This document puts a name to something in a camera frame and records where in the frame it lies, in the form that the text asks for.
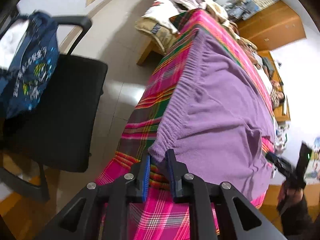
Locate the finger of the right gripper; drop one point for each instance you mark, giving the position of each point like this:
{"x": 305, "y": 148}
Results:
{"x": 282, "y": 165}

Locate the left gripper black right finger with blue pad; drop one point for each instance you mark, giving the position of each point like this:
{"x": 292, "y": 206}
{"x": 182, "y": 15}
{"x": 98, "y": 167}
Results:
{"x": 181, "y": 189}

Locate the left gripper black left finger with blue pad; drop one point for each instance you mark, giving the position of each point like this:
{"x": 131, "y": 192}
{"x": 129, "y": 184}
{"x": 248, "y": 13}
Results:
{"x": 138, "y": 177}

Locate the purple fleece garment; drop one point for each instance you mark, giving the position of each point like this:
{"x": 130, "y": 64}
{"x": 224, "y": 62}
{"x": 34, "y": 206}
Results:
{"x": 215, "y": 121}

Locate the operator right hand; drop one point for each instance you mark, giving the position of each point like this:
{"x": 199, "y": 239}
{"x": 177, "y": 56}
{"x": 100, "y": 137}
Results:
{"x": 288, "y": 196}

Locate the pink plaid table cloth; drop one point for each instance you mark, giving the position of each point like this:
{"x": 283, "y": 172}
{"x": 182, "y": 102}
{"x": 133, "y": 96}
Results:
{"x": 159, "y": 217}

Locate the wooden desk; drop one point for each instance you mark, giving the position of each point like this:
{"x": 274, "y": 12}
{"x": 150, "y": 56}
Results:
{"x": 282, "y": 112}

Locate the seated person in background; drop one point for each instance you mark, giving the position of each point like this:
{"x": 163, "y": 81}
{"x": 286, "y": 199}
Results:
{"x": 277, "y": 95}

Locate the black office chair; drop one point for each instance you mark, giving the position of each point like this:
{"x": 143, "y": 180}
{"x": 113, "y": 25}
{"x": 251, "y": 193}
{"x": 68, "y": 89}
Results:
{"x": 57, "y": 133}

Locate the wooden cabinet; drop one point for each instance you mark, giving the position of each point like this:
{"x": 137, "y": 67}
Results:
{"x": 273, "y": 27}

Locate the beige cushion pile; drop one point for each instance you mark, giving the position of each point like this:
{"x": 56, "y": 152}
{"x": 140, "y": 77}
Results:
{"x": 156, "y": 20}

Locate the navy printed tote bag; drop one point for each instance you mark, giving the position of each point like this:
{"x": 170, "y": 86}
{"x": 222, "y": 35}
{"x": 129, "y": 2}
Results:
{"x": 29, "y": 54}

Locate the brown blanket pile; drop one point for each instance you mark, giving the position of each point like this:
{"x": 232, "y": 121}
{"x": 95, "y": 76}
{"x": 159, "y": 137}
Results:
{"x": 220, "y": 15}

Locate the cartoon wall stickers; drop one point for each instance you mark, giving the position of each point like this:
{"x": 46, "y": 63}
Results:
{"x": 312, "y": 175}

